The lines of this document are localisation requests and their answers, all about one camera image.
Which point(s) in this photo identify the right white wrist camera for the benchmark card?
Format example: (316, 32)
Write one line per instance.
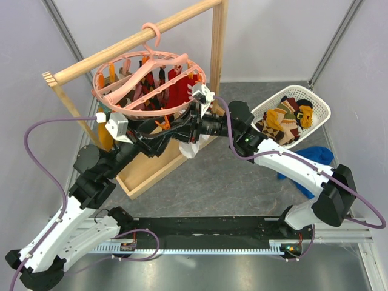
(202, 94)

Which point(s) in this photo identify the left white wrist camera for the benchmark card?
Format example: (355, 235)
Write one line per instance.
(116, 125)

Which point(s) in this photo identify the mustard yellow sock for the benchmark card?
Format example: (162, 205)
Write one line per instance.
(104, 136)

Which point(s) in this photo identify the white striped-cuff sock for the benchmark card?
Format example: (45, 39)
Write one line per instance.
(189, 150)

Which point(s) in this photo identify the blue cloth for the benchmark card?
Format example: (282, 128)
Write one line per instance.
(318, 154)

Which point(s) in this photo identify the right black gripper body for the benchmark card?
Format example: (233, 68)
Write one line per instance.
(209, 124)

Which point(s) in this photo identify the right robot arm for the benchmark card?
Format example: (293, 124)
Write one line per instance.
(333, 189)

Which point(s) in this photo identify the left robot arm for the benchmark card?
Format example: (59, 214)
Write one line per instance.
(44, 262)

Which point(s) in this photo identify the wooden hanger rack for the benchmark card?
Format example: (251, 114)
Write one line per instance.
(143, 172)

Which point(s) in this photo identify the black argyle sock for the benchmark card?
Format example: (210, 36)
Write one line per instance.
(149, 84)

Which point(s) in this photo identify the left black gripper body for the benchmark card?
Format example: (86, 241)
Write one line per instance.
(127, 151)

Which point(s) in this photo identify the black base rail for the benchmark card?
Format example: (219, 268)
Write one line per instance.
(213, 233)

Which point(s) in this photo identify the socks pile in basket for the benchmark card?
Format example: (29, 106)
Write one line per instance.
(285, 123)

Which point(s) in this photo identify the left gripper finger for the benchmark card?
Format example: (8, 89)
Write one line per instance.
(154, 144)
(143, 128)

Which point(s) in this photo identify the pink round clip hanger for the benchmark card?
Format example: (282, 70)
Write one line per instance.
(116, 84)

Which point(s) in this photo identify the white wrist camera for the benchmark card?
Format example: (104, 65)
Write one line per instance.
(116, 125)
(202, 94)

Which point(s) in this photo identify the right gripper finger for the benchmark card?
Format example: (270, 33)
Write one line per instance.
(192, 112)
(181, 131)

